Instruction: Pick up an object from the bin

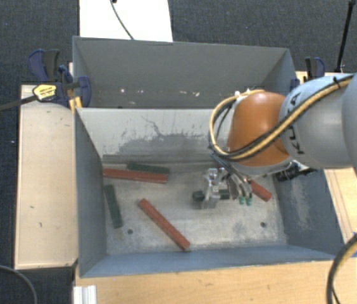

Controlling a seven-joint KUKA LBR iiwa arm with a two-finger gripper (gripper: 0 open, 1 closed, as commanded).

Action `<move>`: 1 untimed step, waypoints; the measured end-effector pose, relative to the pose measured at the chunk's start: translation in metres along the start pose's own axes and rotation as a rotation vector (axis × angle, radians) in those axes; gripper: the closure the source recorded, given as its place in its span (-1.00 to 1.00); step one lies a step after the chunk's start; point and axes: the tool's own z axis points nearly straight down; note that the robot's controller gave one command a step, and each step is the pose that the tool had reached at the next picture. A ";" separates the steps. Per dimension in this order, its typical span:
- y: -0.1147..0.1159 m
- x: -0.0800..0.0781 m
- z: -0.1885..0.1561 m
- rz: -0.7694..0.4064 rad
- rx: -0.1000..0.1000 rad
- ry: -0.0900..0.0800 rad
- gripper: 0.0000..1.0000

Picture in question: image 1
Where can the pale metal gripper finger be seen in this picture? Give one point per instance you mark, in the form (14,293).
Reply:
(210,188)
(209,203)

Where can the dark green block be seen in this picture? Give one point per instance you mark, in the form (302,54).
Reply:
(114,206)
(198,196)
(148,168)

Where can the red-brown flat block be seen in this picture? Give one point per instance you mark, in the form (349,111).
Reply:
(134,175)
(164,224)
(261,192)

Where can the grey metal bin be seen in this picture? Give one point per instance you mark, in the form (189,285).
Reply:
(172,74)

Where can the pale wood flat board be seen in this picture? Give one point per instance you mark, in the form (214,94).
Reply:
(45,182)

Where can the black cylinder on white bracket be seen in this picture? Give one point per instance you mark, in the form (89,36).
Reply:
(289,173)

